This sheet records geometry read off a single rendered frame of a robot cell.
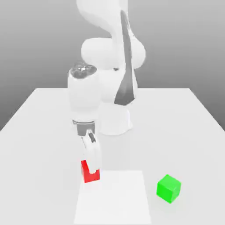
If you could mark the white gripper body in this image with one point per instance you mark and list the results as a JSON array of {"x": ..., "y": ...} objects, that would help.
[{"x": 93, "y": 151}]

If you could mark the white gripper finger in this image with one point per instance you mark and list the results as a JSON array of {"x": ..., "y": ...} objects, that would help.
[{"x": 93, "y": 169}]

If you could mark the small red cube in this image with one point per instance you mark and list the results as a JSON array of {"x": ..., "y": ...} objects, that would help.
[{"x": 87, "y": 174}]

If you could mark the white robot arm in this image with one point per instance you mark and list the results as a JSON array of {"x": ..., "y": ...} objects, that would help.
[{"x": 109, "y": 52}]

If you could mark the small green cube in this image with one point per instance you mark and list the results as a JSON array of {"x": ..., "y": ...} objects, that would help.
[{"x": 168, "y": 189}]

